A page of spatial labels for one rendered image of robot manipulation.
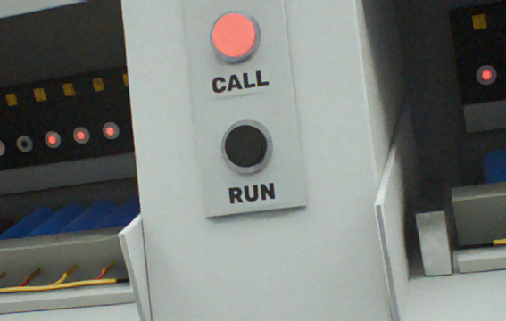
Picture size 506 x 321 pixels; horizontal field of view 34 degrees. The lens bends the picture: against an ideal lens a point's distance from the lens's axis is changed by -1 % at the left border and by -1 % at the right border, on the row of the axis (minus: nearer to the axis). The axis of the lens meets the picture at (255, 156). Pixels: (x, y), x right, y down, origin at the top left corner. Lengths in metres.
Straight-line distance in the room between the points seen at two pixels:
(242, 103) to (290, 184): 0.04
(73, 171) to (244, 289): 0.24
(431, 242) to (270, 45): 0.10
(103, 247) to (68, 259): 0.02
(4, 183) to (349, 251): 0.31
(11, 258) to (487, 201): 0.23
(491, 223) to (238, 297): 0.12
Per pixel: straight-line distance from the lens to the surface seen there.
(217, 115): 0.32
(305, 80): 0.31
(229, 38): 0.32
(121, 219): 0.46
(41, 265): 0.43
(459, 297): 0.33
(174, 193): 0.33
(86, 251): 0.42
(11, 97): 0.55
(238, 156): 0.31
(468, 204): 0.37
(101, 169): 0.53
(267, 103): 0.31
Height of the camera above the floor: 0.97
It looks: 5 degrees up
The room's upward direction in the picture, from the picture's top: 6 degrees counter-clockwise
